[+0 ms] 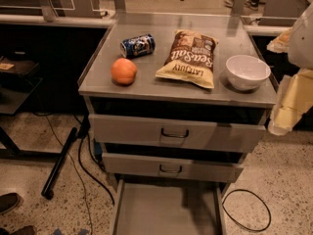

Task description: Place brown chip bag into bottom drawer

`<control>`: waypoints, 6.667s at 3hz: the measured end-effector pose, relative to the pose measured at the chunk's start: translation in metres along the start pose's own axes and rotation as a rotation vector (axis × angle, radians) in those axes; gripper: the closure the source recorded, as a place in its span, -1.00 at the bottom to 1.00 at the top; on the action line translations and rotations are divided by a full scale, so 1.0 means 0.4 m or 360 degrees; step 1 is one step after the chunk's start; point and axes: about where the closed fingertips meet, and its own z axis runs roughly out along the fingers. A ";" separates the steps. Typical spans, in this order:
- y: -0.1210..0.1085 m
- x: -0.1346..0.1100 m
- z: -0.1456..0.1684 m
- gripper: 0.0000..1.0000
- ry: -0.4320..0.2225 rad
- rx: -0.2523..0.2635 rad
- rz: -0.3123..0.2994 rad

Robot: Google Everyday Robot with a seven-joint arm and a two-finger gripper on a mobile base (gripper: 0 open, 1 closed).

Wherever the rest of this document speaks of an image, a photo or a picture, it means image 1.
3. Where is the middle grey drawer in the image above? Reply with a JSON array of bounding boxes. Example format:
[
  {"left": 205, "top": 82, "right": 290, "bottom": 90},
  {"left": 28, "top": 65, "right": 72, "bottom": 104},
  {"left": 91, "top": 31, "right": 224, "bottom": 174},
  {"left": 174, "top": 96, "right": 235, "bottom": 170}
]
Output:
[{"left": 103, "top": 153, "right": 243, "bottom": 183}]

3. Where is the black looped floor cable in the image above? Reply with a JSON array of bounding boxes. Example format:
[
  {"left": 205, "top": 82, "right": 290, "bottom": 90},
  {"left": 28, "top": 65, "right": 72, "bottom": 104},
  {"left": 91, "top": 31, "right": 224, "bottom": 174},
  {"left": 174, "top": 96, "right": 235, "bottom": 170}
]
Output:
[{"left": 221, "top": 188, "right": 272, "bottom": 233}]

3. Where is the black metal stand leg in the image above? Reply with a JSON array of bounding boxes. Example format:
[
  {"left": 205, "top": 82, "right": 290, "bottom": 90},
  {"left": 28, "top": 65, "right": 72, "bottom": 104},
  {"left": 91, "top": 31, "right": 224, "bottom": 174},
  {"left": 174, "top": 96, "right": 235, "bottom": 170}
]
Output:
[{"left": 41, "top": 127, "right": 77, "bottom": 200}]

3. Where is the white ceramic bowl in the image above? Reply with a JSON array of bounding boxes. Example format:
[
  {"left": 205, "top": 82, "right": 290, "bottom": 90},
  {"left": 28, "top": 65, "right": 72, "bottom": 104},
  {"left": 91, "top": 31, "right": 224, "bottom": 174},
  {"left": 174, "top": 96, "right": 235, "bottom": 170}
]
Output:
[{"left": 226, "top": 55, "right": 271, "bottom": 91}]

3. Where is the dark side table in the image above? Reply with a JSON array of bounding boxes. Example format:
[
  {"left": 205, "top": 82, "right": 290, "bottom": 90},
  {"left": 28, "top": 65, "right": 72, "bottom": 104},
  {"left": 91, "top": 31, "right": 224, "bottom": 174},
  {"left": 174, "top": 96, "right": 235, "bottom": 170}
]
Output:
[{"left": 0, "top": 56, "right": 44, "bottom": 159}]

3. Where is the orange fruit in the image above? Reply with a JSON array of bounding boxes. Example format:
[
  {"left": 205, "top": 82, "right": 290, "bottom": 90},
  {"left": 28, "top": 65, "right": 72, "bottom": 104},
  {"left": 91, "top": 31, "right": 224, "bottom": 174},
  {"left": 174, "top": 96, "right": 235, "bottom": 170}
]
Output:
[{"left": 111, "top": 58, "right": 137, "bottom": 85}]

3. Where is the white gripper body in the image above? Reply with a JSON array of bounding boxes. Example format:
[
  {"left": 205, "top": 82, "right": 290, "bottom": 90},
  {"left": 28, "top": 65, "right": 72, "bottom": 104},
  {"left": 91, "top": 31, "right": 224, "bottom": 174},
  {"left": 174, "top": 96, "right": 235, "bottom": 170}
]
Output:
[{"left": 288, "top": 4, "right": 313, "bottom": 69}]

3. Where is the top grey drawer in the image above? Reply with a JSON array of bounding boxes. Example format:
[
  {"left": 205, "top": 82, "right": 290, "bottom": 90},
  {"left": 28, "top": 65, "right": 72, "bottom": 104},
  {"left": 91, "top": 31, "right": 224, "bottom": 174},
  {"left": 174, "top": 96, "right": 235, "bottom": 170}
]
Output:
[{"left": 89, "top": 114, "right": 265, "bottom": 153}]

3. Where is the dark shoe upper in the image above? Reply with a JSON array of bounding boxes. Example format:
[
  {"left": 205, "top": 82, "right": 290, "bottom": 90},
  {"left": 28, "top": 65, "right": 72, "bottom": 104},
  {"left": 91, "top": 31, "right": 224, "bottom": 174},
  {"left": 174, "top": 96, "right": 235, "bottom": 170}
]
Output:
[{"left": 0, "top": 193, "right": 22, "bottom": 214}]

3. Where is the bottom open grey drawer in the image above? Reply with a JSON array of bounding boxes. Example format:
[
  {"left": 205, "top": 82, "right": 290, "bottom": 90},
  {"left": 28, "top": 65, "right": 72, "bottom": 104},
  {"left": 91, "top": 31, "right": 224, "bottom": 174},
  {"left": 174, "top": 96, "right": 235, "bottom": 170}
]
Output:
[{"left": 110, "top": 177, "right": 226, "bottom": 235}]

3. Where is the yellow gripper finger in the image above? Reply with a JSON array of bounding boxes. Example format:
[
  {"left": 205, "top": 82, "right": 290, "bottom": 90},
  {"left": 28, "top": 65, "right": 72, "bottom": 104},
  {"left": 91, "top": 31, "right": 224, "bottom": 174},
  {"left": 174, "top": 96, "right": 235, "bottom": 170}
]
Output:
[
  {"left": 268, "top": 69, "right": 313, "bottom": 136},
  {"left": 267, "top": 28, "right": 291, "bottom": 53}
]

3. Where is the grey metal drawer cabinet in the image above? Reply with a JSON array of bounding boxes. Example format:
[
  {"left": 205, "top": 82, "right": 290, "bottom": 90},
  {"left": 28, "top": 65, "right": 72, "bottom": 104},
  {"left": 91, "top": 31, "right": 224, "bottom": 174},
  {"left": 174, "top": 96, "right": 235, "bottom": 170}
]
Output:
[{"left": 77, "top": 11, "right": 279, "bottom": 194}]

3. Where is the blue soda can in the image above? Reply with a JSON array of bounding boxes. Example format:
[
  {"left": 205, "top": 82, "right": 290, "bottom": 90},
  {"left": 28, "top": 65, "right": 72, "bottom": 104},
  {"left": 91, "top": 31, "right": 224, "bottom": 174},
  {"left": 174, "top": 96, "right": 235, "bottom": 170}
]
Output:
[{"left": 120, "top": 33, "right": 156, "bottom": 59}]

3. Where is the black cable on floor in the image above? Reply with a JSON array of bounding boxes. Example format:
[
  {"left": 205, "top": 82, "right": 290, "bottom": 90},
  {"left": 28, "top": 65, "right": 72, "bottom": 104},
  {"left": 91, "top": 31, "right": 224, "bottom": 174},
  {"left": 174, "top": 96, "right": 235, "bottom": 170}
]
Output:
[{"left": 76, "top": 115, "right": 115, "bottom": 207}]

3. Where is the brown sea salt chip bag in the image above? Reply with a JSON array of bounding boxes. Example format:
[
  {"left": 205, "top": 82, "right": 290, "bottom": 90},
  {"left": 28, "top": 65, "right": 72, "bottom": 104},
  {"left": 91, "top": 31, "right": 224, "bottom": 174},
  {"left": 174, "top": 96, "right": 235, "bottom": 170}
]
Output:
[{"left": 156, "top": 29, "right": 218, "bottom": 89}]

